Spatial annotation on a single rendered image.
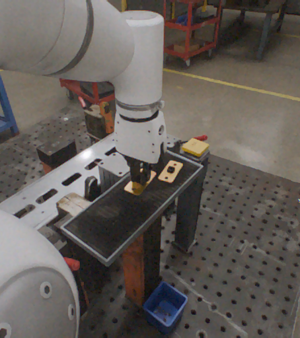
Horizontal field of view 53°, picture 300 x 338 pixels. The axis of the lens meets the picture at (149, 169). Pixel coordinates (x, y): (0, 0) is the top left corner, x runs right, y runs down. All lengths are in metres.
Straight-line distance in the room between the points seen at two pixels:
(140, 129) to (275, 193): 1.05
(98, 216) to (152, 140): 0.23
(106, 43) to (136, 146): 0.31
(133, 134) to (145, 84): 0.11
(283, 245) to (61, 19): 1.18
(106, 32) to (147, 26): 0.18
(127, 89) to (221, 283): 0.81
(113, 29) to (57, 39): 0.09
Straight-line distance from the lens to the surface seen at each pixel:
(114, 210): 0.69
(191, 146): 0.88
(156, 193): 0.72
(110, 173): 0.87
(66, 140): 1.17
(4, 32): 0.19
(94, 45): 0.28
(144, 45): 0.48
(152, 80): 0.51
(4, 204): 1.02
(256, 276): 1.18
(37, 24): 0.22
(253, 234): 1.29
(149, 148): 0.57
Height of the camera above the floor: 1.66
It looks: 40 degrees down
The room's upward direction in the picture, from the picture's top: straight up
